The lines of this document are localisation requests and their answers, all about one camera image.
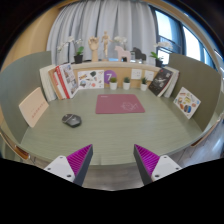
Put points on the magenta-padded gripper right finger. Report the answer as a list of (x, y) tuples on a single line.
[(163, 166)]

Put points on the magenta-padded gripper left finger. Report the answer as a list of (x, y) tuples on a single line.
[(61, 166)]

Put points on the dark grey computer mouse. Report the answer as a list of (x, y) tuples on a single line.
[(71, 120)]

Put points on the pink mouse pad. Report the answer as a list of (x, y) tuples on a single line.
[(116, 104)]

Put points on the beige card with red print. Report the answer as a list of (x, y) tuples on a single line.
[(33, 107)]

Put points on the small succulent in white pot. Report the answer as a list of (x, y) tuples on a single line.
[(143, 87), (126, 86), (113, 86)]

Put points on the tan book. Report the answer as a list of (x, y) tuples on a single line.
[(54, 81)]

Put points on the white sticker sheet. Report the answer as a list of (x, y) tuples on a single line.
[(90, 79)]

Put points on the purple round number sign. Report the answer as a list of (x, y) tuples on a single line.
[(109, 76)]

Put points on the white orchid in black pot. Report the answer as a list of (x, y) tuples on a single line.
[(78, 58), (120, 39), (158, 62)]

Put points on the wooden shelf ledge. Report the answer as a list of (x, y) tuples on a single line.
[(126, 66)]

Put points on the black horse figurine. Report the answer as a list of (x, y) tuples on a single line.
[(139, 54)]

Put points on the pink horse figurine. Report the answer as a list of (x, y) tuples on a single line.
[(120, 52)]

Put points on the wooden hand model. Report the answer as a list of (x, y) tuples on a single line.
[(94, 46)]

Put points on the dark-framed window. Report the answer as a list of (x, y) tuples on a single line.
[(191, 43)]

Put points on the wooden artist mannequin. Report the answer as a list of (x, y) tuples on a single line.
[(106, 41)]

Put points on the pale grey curtain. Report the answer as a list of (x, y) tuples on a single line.
[(100, 20)]

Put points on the white wall socket plate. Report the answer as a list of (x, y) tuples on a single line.
[(149, 75), (136, 74)]

